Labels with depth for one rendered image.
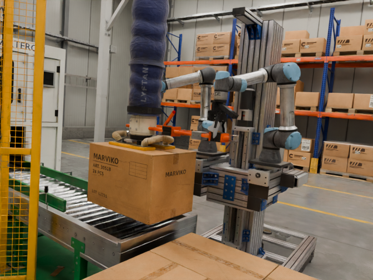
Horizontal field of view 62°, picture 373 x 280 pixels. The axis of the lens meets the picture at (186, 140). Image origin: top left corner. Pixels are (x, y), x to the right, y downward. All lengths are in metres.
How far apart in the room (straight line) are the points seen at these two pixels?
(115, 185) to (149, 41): 0.92
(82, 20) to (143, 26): 10.82
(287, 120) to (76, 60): 10.93
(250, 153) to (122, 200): 1.00
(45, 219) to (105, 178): 0.55
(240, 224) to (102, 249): 1.05
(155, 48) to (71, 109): 10.40
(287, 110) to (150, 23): 0.99
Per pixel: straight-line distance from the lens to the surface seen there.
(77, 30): 12.63
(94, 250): 1.99
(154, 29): 2.03
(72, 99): 12.30
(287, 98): 2.02
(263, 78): 2.05
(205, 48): 10.34
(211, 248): 1.94
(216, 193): 2.35
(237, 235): 2.46
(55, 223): 2.30
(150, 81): 2.00
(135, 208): 1.89
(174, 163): 1.87
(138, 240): 1.86
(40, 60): 2.22
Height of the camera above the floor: 1.33
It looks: 5 degrees down
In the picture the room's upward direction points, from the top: 5 degrees clockwise
